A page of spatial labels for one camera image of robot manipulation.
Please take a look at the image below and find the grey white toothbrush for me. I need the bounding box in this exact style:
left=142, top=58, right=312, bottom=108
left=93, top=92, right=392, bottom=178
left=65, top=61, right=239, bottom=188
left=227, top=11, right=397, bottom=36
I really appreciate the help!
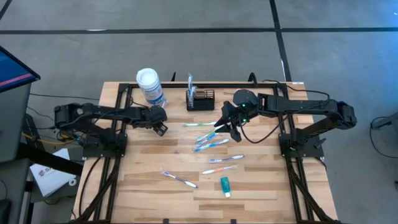
left=187, top=73, right=195, bottom=108

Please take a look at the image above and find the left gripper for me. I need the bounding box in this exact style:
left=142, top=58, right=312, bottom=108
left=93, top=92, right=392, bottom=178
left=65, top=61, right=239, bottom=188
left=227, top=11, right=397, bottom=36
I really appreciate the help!
left=148, top=105, right=169, bottom=137

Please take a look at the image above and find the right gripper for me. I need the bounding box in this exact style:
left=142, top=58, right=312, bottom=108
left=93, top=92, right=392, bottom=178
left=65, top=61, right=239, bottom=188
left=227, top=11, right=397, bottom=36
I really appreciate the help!
left=214, top=102, right=249, bottom=143

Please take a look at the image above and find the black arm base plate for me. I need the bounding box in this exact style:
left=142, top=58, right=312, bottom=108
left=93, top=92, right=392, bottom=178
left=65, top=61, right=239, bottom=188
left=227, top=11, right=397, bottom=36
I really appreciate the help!
left=279, top=133, right=325, bottom=158
left=82, top=133, right=128, bottom=158

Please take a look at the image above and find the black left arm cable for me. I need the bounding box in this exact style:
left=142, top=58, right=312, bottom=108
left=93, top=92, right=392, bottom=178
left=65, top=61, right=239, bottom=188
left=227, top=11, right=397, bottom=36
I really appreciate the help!
left=129, top=96, right=152, bottom=110

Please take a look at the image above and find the computer monitor blue screen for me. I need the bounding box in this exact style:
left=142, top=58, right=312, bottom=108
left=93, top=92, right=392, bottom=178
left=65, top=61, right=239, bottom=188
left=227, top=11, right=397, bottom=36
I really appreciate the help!
left=0, top=45, right=41, bottom=93

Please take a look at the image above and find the yellow cable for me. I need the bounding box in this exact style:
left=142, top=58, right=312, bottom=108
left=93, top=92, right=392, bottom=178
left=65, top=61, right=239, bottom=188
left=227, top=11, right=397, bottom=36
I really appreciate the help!
left=21, top=124, right=85, bottom=146

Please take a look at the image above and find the white wipes canister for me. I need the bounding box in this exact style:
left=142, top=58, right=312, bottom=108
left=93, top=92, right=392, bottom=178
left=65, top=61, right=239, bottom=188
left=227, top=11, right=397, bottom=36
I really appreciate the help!
left=136, top=67, right=166, bottom=106

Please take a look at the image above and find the purple white toothbrush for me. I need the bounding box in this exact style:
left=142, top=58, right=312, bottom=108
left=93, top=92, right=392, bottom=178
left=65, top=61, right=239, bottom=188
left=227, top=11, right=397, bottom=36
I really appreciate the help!
left=208, top=154, right=246, bottom=164
left=161, top=170, right=199, bottom=189

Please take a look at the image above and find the black wire holder basket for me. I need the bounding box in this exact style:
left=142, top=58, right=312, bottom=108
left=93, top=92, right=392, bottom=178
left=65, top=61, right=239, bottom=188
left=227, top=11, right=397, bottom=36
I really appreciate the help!
left=185, top=89, right=216, bottom=112

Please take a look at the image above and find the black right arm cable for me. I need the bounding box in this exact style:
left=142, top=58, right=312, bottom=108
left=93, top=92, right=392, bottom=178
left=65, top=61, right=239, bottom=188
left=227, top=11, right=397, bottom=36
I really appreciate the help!
left=239, top=79, right=331, bottom=144

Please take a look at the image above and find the white paper booklet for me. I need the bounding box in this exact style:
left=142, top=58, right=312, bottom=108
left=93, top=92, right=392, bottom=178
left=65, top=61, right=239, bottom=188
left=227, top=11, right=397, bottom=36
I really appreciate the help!
left=29, top=147, right=78, bottom=198

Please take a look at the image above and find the black desk beam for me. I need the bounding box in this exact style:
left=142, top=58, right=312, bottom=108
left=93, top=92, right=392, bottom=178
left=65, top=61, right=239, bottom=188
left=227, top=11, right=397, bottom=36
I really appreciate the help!
left=17, top=142, right=84, bottom=177

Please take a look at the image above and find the orange toothbrush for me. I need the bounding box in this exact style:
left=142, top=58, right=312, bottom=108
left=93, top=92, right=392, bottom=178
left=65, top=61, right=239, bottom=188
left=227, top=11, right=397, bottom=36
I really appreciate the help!
left=201, top=165, right=238, bottom=175

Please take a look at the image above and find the black floor cable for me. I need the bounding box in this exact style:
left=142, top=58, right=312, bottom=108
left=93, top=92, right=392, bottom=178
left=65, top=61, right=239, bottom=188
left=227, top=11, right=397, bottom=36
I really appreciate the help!
left=29, top=92, right=100, bottom=101
left=369, top=116, right=398, bottom=159

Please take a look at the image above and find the grey cabinet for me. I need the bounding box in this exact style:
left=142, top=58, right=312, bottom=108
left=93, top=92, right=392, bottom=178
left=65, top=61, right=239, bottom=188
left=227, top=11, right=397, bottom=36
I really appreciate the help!
left=0, top=82, right=32, bottom=162

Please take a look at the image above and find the grey metal stand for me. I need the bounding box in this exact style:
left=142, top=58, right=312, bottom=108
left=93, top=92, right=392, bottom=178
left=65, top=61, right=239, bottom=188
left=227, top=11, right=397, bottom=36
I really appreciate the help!
left=371, top=111, right=398, bottom=131

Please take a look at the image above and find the teal toothbrush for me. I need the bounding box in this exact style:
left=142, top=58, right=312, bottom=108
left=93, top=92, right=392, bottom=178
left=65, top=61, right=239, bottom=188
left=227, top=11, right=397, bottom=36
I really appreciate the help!
left=196, top=123, right=225, bottom=142

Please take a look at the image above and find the green toothbrush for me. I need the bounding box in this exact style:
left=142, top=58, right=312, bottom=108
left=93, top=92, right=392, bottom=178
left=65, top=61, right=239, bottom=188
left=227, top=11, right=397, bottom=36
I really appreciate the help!
left=182, top=121, right=218, bottom=128

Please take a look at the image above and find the teal mouthwash bottle white cap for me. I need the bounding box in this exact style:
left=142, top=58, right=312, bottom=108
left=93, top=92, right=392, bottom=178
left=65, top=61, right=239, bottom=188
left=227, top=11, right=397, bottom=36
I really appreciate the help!
left=220, top=176, right=232, bottom=198

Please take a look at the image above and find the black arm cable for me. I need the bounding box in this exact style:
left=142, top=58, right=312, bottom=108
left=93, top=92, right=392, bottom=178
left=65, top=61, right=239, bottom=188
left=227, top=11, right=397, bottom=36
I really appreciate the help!
left=129, top=96, right=152, bottom=110
left=239, top=79, right=331, bottom=144

